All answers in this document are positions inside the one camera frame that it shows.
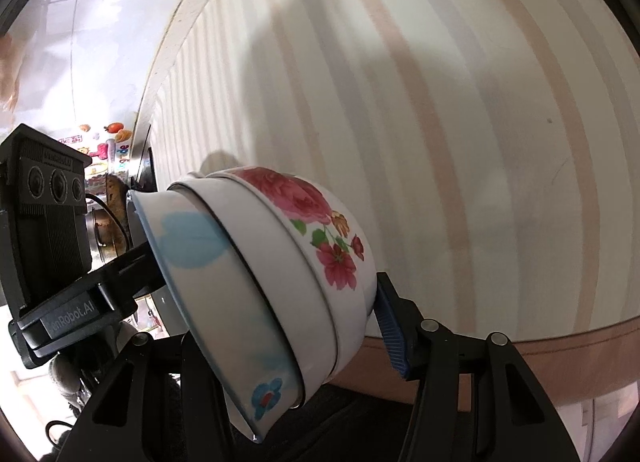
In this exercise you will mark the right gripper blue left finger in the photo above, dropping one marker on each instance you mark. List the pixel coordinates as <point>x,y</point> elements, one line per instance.
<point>161,402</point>

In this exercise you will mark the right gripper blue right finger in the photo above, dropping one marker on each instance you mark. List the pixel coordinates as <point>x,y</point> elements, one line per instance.
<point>477,399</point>

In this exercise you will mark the white bowl blue dots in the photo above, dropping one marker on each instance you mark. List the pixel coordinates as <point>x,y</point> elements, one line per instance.
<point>222,307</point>

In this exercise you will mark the white bowl red flowers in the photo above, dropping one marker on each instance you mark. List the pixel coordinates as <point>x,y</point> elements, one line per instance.
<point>332,242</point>

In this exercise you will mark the white bowl dark rim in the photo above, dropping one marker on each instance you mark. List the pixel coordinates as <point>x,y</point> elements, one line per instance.
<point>281,270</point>

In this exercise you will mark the black wok pan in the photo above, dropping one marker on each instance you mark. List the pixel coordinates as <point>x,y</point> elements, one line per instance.
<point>107,221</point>

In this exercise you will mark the person's black trousers legs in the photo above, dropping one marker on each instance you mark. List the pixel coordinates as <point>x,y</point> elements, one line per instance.
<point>339,425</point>

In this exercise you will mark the striped cat table mat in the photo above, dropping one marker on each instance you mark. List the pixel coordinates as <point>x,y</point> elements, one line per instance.
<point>488,148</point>

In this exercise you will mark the colourful wall sticker decoration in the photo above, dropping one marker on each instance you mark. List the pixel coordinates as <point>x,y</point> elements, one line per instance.
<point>108,147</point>

